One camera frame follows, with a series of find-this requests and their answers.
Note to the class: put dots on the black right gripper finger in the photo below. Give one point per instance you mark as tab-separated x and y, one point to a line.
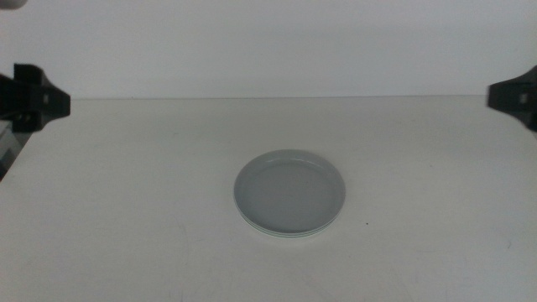
505	98

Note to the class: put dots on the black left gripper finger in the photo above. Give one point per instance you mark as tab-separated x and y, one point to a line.
56	105

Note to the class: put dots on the grey shallow plastic bowl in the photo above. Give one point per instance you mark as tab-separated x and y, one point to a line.
289	193

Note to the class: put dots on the white shallow plastic bowl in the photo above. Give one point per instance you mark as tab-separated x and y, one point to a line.
290	237

